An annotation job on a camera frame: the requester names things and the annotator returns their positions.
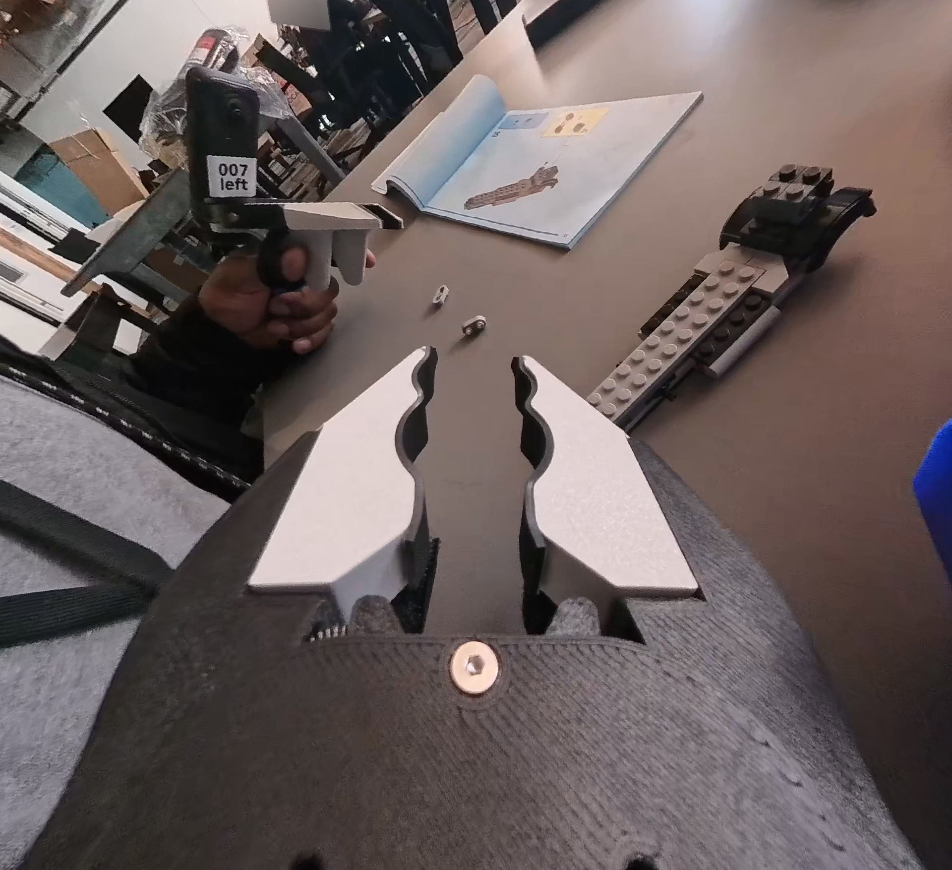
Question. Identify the brown desk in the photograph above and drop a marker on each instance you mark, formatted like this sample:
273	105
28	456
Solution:
781	104

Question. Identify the person's left hand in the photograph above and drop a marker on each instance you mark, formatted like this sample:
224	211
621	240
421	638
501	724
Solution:
245	308

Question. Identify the blue plastic bin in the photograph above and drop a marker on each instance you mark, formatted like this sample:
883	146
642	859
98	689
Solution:
935	498

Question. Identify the person's left forearm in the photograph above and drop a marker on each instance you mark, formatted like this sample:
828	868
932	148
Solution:
193	386

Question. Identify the cardboard box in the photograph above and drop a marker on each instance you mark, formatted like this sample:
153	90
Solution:
97	167

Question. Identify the grey fleece garment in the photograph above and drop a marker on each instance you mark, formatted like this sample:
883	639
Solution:
44	736

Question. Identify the brick instruction booklet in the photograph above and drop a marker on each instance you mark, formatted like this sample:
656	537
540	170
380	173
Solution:
595	163

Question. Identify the black screen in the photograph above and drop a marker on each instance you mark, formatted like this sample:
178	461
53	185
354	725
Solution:
128	105

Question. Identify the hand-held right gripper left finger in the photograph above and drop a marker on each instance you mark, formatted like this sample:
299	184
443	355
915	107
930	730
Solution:
349	513

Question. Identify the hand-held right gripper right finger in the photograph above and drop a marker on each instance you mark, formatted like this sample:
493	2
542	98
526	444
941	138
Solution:
602	513

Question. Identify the grey and black brick model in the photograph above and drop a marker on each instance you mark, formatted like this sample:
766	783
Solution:
714	304

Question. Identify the clear plastic wrap bundle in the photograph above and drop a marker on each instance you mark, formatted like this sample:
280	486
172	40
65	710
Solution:
245	81

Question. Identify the small grey brick piece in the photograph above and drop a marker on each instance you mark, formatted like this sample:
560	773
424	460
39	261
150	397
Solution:
474	325
442	293

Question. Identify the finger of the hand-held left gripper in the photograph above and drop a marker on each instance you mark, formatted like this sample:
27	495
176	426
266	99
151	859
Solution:
327	217

